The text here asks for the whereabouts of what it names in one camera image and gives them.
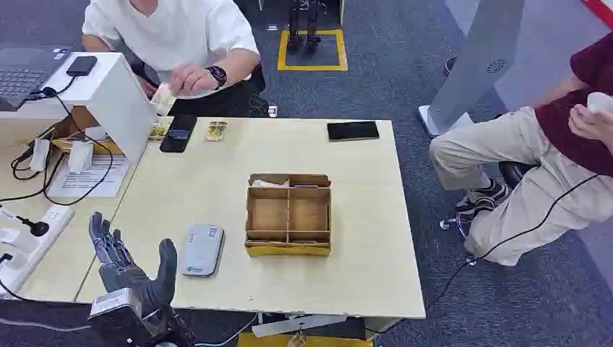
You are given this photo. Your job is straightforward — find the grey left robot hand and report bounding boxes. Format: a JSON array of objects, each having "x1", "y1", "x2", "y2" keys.
[{"x1": 87, "y1": 211, "x2": 179, "y2": 318}]

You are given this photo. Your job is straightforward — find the pale card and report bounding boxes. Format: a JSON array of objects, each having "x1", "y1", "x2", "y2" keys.
[{"x1": 150, "y1": 82, "x2": 178, "y2": 117}]

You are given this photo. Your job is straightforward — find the grey card reader device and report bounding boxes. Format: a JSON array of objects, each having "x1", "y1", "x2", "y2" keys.
[{"x1": 181, "y1": 224, "x2": 226, "y2": 279}]

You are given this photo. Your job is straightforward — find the white power strip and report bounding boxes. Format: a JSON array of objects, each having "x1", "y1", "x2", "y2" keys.
[{"x1": 0, "y1": 205, "x2": 76, "y2": 301}]

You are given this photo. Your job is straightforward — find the black plug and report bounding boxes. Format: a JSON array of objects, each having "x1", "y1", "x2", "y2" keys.
[{"x1": 16, "y1": 215, "x2": 51, "y2": 238}]

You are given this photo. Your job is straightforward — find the printed paper sheet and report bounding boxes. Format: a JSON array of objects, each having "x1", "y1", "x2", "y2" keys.
[{"x1": 46, "y1": 153, "x2": 132, "y2": 200}]

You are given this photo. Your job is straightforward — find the white power adapter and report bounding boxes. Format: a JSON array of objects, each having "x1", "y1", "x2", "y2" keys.
[
  {"x1": 67, "y1": 140, "x2": 95, "y2": 174},
  {"x1": 29, "y1": 139, "x2": 52, "y2": 174}
]

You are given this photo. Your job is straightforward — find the yellow object under desk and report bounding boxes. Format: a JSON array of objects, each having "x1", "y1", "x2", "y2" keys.
[{"x1": 236, "y1": 332, "x2": 374, "y2": 347}]

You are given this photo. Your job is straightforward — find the black smartphone with lit screen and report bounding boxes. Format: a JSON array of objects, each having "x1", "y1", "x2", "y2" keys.
[{"x1": 159, "y1": 113, "x2": 198, "y2": 154}]

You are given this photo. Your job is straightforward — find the brown cardboard box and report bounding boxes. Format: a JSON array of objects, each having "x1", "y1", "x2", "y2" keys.
[{"x1": 49, "y1": 106, "x2": 124, "y2": 155}]

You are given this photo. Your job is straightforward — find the wooden compartment card box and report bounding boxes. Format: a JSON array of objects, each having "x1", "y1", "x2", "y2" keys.
[{"x1": 244, "y1": 173, "x2": 333, "y2": 257}]

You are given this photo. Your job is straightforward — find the white bar under desk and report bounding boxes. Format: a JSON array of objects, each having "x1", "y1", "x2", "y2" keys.
[{"x1": 251, "y1": 314, "x2": 348, "y2": 339}]

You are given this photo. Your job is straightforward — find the white slanted stand box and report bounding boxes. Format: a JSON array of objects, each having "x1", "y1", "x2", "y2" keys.
[{"x1": 0, "y1": 51, "x2": 160, "y2": 164}]

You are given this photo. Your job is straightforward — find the person's hand with watch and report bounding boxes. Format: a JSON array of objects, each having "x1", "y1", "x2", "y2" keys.
[{"x1": 169, "y1": 63, "x2": 218, "y2": 97}]

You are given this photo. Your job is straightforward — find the small black device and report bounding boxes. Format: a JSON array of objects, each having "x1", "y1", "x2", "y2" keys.
[{"x1": 65, "y1": 55, "x2": 98, "y2": 77}]

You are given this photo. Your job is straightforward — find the black wristwatch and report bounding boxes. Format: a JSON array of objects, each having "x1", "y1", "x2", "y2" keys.
[{"x1": 206, "y1": 65, "x2": 229, "y2": 90}]

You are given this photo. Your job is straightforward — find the dark laptop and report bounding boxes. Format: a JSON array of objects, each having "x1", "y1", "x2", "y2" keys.
[{"x1": 0, "y1": 45, "x2": 73, "y2": 111}]

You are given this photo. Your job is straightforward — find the person in white top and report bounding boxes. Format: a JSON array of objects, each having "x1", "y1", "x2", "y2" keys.
[{"x1": 80, "y1": 0, "x2": 267, "y2": 119}]

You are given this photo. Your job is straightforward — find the black flat phone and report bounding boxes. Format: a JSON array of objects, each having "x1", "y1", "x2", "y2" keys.
[{"x1": 327, "y1": 121, "x2": 380, "y2": 142}]

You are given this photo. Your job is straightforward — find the yellow tape floor square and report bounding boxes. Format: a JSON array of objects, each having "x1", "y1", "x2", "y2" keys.
[{"x1": 277, "y1": 29, "x2": 349, "y2": 72}]

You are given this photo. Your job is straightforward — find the black robot legs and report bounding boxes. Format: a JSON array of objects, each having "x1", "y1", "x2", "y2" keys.
[{"x1": 286, "y1": 0, "x2": 323, "y2": 55}]

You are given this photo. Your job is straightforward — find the black stool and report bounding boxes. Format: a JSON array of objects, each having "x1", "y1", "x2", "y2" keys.
[{"x1": 439, "y1": 161, "x2": 539, "y2": 267}]

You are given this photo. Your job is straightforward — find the white standing panel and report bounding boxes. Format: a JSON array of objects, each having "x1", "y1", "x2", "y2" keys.
[{"x1": 417, "y1": 0, "x2": 526, "y2": 138}]

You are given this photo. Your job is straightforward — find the person in red top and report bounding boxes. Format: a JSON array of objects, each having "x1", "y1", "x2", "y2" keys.
[{"x1": 429, "y1": 30, "x2": 613, "y2": 267}]

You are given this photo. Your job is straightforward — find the person's hand holding white object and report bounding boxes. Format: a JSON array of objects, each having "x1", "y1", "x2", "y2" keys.
[{"x1": 568, "y1": 103, "x2": 613, "y2": 145}]

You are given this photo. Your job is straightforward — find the white handheld object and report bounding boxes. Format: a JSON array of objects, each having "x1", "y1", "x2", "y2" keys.
[{"x1": 586, "y1": 92, "x2": 613, "y2": 115}]

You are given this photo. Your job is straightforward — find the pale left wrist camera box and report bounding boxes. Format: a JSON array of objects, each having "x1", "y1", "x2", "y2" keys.
[{"x1": 89, "y1": 288, "x2": 143, "y2": 318}]

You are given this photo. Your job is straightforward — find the black cable on desk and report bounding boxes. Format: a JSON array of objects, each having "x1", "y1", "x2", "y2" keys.
[{"x1": 0, "y1": 86, "x2": 115, "y2": 207}]

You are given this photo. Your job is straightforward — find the black cable on floor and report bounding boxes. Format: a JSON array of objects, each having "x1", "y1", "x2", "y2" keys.
[{"x1": 425, "y1": 174, "x2": 600, "y2": 313}]

